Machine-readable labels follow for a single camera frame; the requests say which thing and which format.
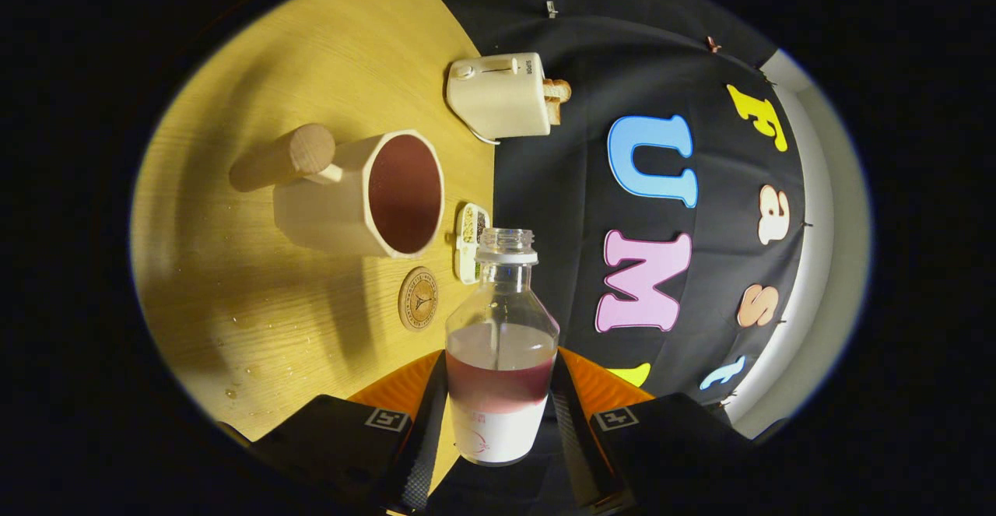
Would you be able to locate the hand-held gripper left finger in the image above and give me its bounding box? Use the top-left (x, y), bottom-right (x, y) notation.
top-left (218, 349), bottom-right (450, 513)

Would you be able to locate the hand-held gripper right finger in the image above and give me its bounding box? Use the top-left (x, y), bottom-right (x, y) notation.
top-left (549, 346), bottom-right (787, 513)

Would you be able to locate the clear juice bottle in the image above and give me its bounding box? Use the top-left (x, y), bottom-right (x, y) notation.
top-left (444, 227), bottom-right (561, 467)

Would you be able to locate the round cork coaster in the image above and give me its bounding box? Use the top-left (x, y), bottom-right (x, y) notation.
top-left (398, 266), bottom-right (440, 332)

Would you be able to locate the white cup with wooden handle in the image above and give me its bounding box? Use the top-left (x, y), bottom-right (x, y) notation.
top-left (230, 123), bottom-right (446, 260)

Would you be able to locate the white divided snack dish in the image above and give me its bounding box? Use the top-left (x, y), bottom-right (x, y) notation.
top-left (454, 202), bottom-right (492, 285)

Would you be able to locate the wooden table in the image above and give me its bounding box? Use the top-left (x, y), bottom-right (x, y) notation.
top-left (131, 0), bottom-right (499, 493)

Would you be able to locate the white toaster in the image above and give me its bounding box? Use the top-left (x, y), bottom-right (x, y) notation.
top-left (446, 52), bottom-right (555, 140)

